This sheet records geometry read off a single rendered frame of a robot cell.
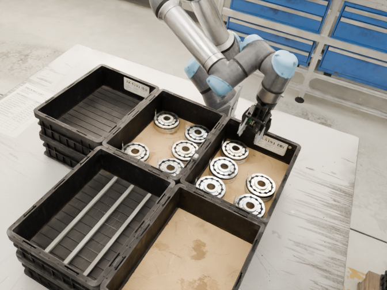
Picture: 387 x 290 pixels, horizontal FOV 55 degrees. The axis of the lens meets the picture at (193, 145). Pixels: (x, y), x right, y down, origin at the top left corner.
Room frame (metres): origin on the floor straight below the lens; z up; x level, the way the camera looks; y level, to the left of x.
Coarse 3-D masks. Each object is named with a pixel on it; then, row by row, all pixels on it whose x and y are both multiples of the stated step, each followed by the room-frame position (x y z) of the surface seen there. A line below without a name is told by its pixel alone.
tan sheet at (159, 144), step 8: (184, 120) 1.17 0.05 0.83; (152, 128) 1.09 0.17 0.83; (184, 128) 1.12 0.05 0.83; (144, 136) 1.03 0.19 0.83; (152, 136) 1.04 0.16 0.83; (160, 136) 1.05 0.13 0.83; (168, 136) 1.05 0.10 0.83; (176, 136) 1.06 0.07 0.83; (152, 144) 1.00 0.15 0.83; (160, 144) 1.00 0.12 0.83; (168, 144) 1.01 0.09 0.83; (152, 152) 0.95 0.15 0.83; (160, 152) 0.96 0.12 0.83; (168, 152) 0.97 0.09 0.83; (152, 160) 0.92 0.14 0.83; (160, 160) 0.92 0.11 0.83
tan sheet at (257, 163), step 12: (216, 156) 0.99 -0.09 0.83; (252, 156) 1.02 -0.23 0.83; (264, 156) 1.03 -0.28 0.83; (240, 168) 0.95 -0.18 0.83; (252, 168) 0.96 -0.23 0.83; (264, 168) 0.97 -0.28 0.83; (276, 168) 0.98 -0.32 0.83; (240, 180) 0.89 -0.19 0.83; (276, 180) 0.91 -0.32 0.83; (228, 192) 0.82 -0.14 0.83; (240, 192) 0.83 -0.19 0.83; (264, 204) 0.79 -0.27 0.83; (264, 216) 0.74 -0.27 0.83
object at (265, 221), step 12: (228, 120) 1.09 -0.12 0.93; (240, 120) 1.10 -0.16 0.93; (216, 132) 1.01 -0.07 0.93; (192, 168) 0.82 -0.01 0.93; (288, 168) 0.88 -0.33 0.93; (180, 180) 0.76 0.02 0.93; (204, 192) 0.73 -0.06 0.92; (276, 192) 0.77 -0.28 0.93; (228, 204) 0.69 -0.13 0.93; (252, 216) 0.66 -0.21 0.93
